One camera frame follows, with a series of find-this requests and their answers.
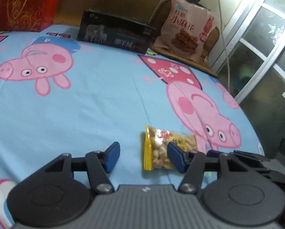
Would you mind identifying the red gift bag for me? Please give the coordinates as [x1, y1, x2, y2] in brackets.
[0, 0, 64, 32]

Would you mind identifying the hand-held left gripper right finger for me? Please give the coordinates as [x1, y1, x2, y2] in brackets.
[167, 141, 247, 195]

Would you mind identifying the yellow clear snack packet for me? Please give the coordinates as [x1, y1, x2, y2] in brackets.
[142, 124, 198, 172]

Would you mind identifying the white cable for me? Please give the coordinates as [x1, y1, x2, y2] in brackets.
[214, 0, 233, 95]

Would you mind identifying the dark box with green edge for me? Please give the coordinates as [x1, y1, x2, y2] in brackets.
[76, 10, 158, 54]

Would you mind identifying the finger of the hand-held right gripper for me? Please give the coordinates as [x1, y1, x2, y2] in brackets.
[206, 149, 271, 163]
[247, 164, 285, 185]

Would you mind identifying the printed blue cartoon blanket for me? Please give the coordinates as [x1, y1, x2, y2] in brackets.
[0, 24, 268, 223]

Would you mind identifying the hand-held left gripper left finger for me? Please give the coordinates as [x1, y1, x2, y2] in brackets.
[44, 141, 121, 195]

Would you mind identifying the white framed glass door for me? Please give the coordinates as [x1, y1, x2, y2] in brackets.
[210, 0, 285, 154]

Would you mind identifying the large pink snack bag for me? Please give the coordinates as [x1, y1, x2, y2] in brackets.
[154, 0, 216, 62]

